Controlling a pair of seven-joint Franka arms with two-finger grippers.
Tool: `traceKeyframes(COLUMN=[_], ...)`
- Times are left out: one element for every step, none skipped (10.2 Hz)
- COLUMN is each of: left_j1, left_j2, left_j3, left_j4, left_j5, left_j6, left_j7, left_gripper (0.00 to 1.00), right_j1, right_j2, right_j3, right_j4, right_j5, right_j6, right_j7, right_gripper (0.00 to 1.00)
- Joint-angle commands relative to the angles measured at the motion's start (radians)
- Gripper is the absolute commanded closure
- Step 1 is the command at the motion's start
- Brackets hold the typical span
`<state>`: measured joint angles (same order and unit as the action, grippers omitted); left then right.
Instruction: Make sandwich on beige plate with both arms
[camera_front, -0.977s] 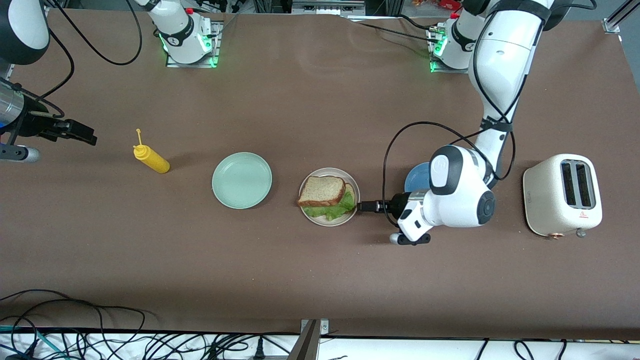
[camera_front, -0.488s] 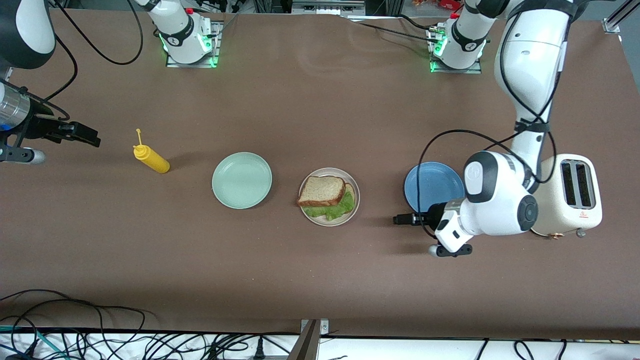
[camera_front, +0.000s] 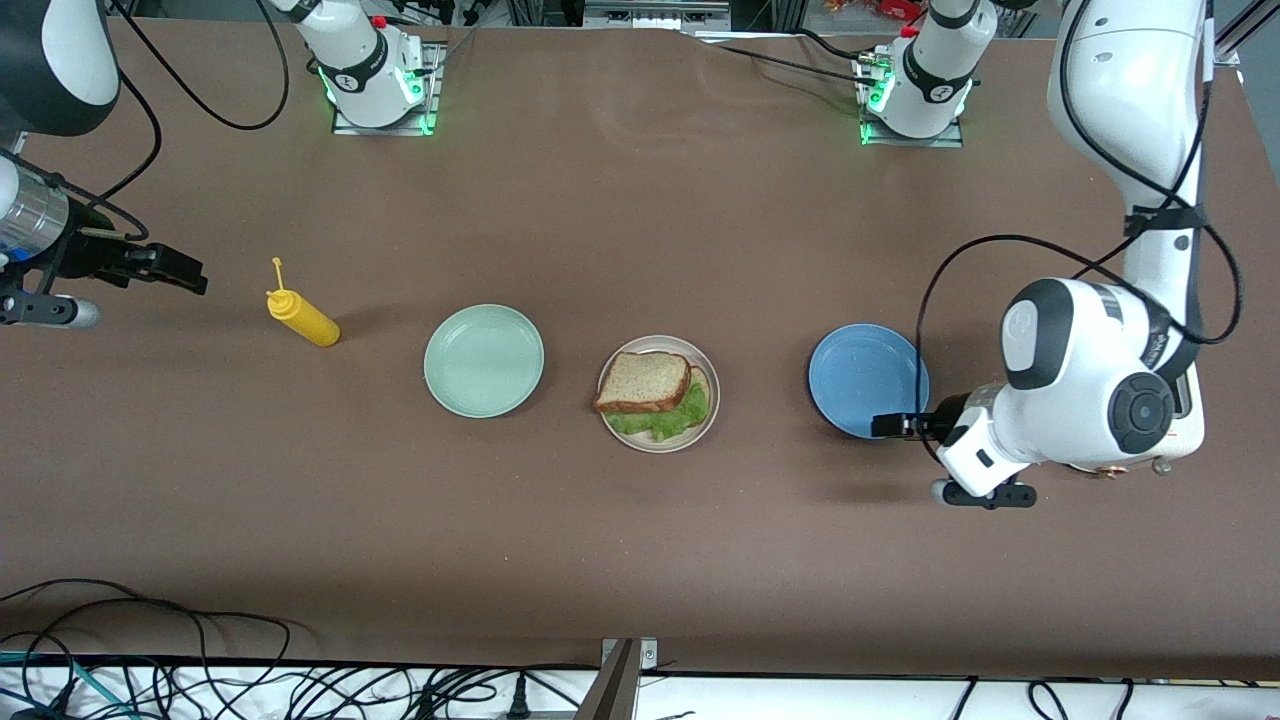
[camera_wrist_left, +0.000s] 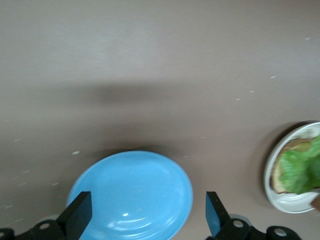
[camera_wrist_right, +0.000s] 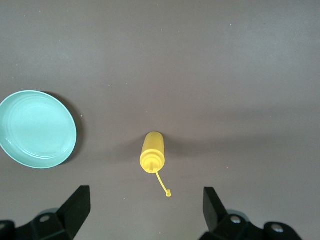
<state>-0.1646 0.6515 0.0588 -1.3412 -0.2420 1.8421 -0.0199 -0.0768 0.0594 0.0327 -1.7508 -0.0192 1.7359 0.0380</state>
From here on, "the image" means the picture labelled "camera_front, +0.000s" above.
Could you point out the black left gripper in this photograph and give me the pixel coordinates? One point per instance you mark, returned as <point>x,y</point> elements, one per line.
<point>946,417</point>

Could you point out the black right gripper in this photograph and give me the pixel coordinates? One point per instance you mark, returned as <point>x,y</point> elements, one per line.
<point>88,251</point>

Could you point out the yellow mustard squeeze bottle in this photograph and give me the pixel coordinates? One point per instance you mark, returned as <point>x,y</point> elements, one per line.
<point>308,320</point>

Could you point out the brown bread slice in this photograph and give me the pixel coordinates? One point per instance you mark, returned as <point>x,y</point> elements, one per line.
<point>645,380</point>
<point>702,382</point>

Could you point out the green lettuce leaf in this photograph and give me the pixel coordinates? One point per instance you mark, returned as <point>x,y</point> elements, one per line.
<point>660,425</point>

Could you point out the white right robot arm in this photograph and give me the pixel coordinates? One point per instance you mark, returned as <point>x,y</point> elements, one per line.
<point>355,60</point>

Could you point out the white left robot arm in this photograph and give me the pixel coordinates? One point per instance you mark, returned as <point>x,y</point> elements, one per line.
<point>1120,80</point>

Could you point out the blue plate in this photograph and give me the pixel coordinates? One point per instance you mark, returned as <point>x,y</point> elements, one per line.
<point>860,375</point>

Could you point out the beige plate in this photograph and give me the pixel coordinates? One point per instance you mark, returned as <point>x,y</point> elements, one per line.
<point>655,445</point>

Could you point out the light green plate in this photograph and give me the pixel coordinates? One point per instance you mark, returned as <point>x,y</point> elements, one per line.
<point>484,360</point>

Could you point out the white two-slot toaster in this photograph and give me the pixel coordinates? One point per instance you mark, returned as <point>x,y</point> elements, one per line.
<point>1190,435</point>

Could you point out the grey metal profile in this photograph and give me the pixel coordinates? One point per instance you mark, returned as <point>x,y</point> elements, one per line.
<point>612,695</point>

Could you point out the red packaging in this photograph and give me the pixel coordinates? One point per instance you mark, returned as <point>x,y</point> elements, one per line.
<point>890,8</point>

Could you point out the black power plug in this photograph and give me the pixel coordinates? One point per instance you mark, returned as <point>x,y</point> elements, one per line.
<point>519,700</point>

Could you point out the aluminium corner profile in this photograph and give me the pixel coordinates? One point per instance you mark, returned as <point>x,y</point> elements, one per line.
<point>1228,45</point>

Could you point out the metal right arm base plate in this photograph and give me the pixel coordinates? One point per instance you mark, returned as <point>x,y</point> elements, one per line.
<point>432,90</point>

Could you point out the metal table edge bracket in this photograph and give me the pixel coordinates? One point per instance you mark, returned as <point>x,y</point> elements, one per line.
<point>650,655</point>

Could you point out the aluminium frame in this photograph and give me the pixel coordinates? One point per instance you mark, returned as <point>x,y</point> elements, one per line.
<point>655,15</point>

